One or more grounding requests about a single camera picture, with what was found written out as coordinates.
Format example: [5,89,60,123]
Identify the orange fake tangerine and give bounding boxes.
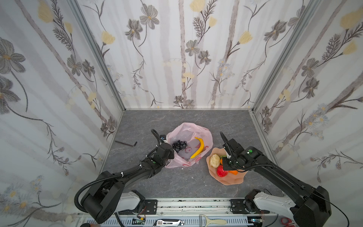
[229,170,239,175]

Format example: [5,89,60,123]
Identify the red fake strawberry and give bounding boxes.
[216,165,229,177]

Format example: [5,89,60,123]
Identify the cream fake garlic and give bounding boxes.
[209,154,221,168]

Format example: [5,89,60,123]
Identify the pink scalloped plate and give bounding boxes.
[206,148,247,185]

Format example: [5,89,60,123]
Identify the pink plastic bag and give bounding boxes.
[166,123,213,168]

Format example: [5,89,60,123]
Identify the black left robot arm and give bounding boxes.
[74,143,174,224]

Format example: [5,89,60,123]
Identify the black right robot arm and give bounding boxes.
[221,135,331,227]

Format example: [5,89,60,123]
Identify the dark fake grape bunch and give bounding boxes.
[172,140,187,153]

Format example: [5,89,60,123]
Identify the yellow fake banana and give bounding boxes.
[190,137,205,159]

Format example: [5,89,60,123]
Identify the dark hex key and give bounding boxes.
[114,140,138,147]

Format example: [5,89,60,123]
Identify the silver black utility knife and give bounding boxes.
[153,218,185,227]

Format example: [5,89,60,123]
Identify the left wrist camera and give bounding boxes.
[160,135,167,143]

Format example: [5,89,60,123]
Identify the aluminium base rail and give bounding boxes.
[76,197,313,227]

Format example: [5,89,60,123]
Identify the red handled scissors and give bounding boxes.
[280,218,295,227]

